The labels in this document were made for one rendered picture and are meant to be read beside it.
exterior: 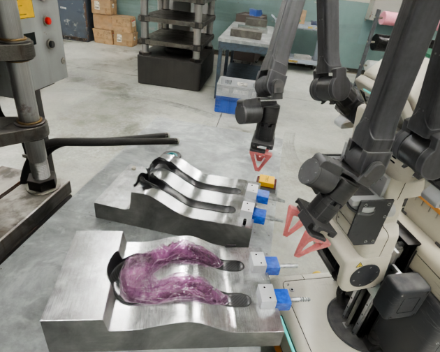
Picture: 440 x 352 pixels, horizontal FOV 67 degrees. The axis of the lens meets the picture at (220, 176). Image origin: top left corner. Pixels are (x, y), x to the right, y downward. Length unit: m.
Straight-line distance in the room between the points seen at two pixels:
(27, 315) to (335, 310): 1.25
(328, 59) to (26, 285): 1.03
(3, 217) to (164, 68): 4.02
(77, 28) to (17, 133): 6.75
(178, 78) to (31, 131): 3.92
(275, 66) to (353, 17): 6.56
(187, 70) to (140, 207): 4.00
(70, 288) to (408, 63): 0.78
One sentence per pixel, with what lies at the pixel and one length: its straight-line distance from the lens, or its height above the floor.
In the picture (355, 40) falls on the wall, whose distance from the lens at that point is 7.57.
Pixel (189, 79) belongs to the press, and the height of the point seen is 0.17.
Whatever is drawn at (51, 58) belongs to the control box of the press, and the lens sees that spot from 1.49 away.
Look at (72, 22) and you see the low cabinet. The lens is 7.89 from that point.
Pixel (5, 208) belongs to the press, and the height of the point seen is 0.79.
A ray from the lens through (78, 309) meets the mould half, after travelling 0.77.
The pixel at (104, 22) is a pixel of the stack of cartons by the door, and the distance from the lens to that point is 7.73.
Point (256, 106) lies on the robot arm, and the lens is 0.94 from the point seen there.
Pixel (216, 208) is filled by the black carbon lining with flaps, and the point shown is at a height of 0.88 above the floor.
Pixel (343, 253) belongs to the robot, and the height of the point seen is 0.80.
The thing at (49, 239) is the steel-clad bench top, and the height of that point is 0.80.
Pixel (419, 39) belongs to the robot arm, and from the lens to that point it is 0.66.
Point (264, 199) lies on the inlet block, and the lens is 1.10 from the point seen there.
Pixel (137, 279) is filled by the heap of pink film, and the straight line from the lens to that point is 0.81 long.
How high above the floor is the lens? 1.51
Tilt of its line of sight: 32 degrees down
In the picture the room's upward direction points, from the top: 7 degrees clockwise
